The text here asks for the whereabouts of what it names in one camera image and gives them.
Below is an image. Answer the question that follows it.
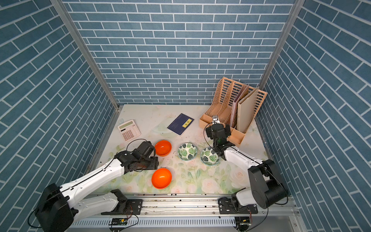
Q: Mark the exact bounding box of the orange file organizer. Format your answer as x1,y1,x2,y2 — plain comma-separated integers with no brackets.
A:
199,77,268,146

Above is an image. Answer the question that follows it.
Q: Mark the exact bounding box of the pink folder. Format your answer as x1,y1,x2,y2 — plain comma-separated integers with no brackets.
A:
230,85,249,128

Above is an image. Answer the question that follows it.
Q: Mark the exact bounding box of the left circuit board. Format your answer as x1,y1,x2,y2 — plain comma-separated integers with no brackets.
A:
109,218,128,228

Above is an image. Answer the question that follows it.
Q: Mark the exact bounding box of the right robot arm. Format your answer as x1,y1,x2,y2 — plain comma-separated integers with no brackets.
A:
204,122,289,213

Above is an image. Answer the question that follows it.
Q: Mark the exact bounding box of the floral table mat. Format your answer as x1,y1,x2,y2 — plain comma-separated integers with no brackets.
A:
93,104,268,194

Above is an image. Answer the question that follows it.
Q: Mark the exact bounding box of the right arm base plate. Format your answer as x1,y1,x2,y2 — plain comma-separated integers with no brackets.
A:
218,197,258,214

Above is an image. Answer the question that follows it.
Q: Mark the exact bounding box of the dark blue book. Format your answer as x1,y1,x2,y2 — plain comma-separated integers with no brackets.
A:
167,113,194,135

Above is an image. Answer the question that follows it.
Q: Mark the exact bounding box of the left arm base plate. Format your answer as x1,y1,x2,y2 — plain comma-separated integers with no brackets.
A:
101,199,143,216

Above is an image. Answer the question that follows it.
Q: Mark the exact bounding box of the pink calculator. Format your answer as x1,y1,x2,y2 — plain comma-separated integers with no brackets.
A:
117,120,141,142

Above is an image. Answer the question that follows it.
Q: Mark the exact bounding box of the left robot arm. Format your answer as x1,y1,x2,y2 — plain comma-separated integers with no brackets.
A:
33,141,158,232

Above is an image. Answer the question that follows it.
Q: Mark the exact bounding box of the green leaf bowl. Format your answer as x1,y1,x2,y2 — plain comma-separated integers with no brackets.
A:
201,147,220,166
177,143,198,161

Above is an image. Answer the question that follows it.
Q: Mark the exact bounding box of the aluminium rail frame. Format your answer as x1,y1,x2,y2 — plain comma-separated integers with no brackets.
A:
66,194,306,232

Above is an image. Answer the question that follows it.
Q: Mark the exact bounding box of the beige folder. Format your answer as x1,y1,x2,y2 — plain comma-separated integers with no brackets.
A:
237,87,259,133

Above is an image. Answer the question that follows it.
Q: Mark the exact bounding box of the small orange bowl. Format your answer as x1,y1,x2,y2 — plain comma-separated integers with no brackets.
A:
155,140,172,157

